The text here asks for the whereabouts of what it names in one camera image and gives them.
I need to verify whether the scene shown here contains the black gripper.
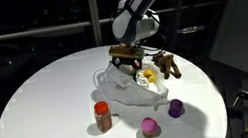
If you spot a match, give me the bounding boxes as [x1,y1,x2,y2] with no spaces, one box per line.
[110,51,145,81]

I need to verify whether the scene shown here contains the grey horizontal window rail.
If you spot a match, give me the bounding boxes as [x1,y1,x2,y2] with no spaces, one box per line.
[0,0,226,42]

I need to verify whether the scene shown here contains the brown plush moose toy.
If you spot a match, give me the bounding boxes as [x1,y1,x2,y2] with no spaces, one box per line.
[151,49,183,83]

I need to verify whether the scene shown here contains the white plastic bag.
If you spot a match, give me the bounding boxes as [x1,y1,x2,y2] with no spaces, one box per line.
[91,51,173,121]

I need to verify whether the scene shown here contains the pink lid toy cup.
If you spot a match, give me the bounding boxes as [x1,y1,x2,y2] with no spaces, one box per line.
[139,115,161,138]

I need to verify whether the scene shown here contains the purple toy cup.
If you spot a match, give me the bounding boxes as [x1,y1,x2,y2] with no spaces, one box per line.
[166,97,187,120]

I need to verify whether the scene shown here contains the red lid spice jar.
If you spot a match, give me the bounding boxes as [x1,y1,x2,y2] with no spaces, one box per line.
[92,99,114,135]

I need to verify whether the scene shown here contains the grey window frame post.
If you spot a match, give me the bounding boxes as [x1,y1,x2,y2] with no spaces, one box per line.
[87,0,105,47]

